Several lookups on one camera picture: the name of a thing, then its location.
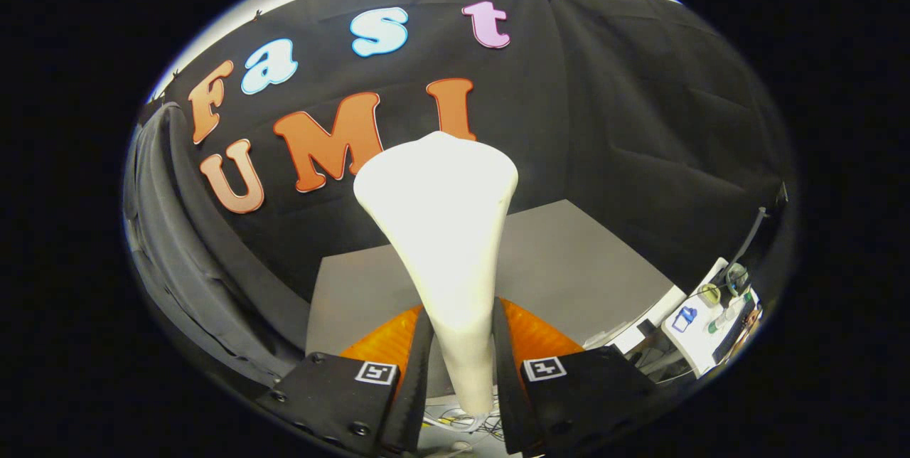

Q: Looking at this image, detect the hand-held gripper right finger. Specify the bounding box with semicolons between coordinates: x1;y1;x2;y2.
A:
492;298;658;455

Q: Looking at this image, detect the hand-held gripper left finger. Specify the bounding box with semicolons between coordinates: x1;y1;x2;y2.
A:
259;305;436;457

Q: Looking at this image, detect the white garment steamer head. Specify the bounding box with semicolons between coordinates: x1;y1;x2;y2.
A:
353;131;520;416

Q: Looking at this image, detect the dark grey collared shirt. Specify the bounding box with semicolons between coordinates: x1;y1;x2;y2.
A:
124;102;310;388

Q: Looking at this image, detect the grey cabinet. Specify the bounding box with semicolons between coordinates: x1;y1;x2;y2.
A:
306;200;687;402

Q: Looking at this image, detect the black keyboard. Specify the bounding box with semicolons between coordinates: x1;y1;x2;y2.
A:
713;302;754;363

